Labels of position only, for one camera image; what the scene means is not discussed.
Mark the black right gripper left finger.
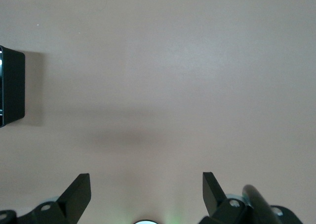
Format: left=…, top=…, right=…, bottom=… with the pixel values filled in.
left=0, top=173, right=91, bottom=224

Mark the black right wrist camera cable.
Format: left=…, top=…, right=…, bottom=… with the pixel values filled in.
left=241, top=184, right=282, bottom=224

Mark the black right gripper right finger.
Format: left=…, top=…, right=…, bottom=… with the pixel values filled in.
left=198, top=171, right=303, bottom=224

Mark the black plastic box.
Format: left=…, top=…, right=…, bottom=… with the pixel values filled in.
left=0, top=45, right=26, bottom=129

